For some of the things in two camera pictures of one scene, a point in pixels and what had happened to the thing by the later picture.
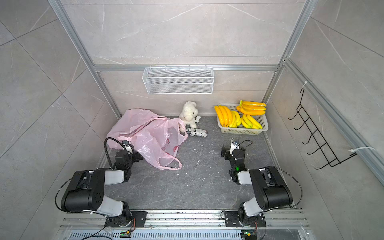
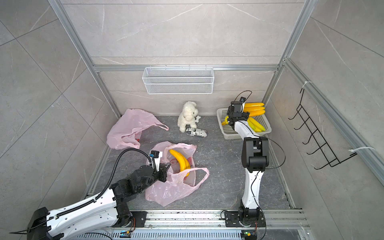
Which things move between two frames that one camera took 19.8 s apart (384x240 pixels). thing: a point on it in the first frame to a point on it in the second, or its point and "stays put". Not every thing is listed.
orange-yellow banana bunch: x=224 y=115 to x=184 y=164
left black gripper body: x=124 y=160 to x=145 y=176
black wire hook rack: x=330 y=157 stays put
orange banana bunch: x=251 y=107 stays put
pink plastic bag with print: x=158 y=139 to x=182 y=177
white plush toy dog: x=188 y=114 stays put
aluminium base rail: x=182 y=225 stays put
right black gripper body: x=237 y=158 to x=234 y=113
